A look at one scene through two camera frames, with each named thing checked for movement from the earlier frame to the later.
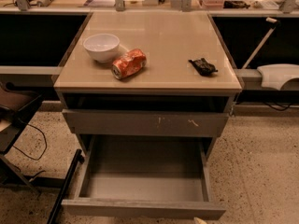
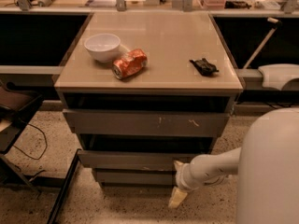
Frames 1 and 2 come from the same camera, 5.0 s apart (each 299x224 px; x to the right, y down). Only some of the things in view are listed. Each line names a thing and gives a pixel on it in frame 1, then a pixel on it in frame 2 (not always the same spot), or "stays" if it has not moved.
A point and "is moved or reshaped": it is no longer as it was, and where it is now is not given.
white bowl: (103, 48) stays
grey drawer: (145, 176) is moved or reshaped
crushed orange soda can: (128, 63) stays
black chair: (17, 105) stays
